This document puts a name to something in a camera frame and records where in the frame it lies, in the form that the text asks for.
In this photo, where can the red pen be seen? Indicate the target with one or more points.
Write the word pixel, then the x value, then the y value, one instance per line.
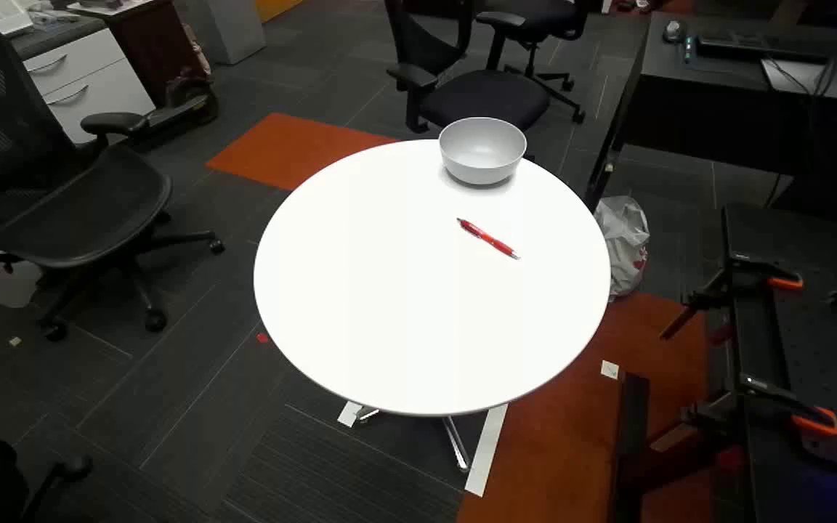
pixel 487 240

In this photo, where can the grey bowl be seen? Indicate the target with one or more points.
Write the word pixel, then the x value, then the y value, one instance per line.
pixel 479 154

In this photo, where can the black padded office chair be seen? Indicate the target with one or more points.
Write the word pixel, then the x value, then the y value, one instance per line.
pixel 526 12
pixel 487 98

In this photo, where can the white metal table base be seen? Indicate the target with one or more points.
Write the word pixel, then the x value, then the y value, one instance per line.
pixel 487 454

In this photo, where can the small white floor scrap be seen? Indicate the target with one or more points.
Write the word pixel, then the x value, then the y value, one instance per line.
pixel 612 371

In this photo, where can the black office desk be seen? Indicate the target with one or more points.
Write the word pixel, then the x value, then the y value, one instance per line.
pixel 710 90

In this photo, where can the dark red cabinet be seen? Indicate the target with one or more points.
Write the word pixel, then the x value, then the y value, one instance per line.
pixel 158 45

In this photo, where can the grey computer mouse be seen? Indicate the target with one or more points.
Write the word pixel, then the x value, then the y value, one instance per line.
pixel 673 29

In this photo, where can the black mesh office chair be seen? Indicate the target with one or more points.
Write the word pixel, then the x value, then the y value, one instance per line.
pixel 80 207

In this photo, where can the white drawer cabinet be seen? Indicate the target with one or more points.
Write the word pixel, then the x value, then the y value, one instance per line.
pixel 89 83

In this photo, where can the black keyboard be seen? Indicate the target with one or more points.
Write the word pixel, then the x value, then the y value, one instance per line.
pixel 748 40

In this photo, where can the black support post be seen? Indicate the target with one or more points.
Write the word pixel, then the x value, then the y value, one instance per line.
pixel 631 445

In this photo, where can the grey pedestal cabinet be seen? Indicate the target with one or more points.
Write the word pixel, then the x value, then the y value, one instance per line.
pixel 225 29

